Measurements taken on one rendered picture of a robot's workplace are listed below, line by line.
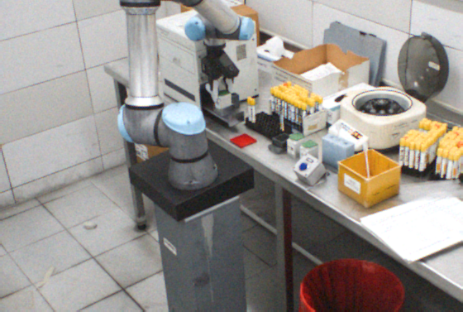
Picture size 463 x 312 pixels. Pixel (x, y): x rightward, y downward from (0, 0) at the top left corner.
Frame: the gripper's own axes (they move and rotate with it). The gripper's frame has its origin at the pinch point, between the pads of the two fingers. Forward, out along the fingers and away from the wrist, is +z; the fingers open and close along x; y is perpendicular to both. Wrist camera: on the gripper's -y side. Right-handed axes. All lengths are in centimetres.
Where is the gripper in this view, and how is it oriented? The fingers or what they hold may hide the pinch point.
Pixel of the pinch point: (222, 98)
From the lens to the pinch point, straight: 266.5
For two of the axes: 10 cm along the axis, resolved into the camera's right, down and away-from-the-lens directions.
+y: -5.9, -4.0, 7.0
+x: -8.1, 3.5, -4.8
